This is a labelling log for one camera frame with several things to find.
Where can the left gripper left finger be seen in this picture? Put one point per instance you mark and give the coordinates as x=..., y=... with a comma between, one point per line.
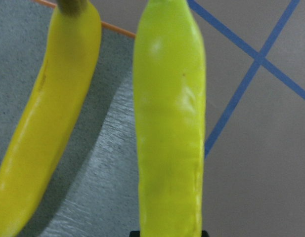
x=134, y=234

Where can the yellow banana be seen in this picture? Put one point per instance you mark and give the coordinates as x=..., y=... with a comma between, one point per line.
x=55, y=103
x=169, y=95

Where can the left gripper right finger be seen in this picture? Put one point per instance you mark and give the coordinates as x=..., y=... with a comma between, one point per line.
x=204, y=233

